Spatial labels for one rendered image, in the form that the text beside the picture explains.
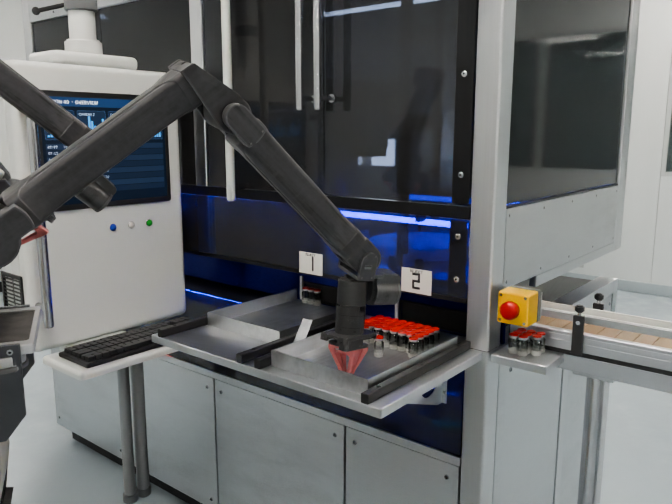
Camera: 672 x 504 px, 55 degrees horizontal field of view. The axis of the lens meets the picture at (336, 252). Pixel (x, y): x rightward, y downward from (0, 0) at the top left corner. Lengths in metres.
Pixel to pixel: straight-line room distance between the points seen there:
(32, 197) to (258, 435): 1.31
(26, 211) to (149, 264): 1.06
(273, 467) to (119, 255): 0.80
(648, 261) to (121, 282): 4.94
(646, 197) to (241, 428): 4.62
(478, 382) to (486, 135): 0.56
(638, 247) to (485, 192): 4.74
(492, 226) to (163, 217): 1.02
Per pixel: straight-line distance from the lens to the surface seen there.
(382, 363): 1.42
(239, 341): 1.58
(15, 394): 1.17
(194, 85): 0.99
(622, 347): 1.52
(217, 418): 2.24
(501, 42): 1.45
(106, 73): 1.92
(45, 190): 0.98
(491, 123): 1.44
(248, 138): 1.01
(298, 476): 2.04
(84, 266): 1.90
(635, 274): 6.19
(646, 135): 6.07
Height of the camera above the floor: 1.37
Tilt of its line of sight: 10 degrees down
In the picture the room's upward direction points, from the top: straight up
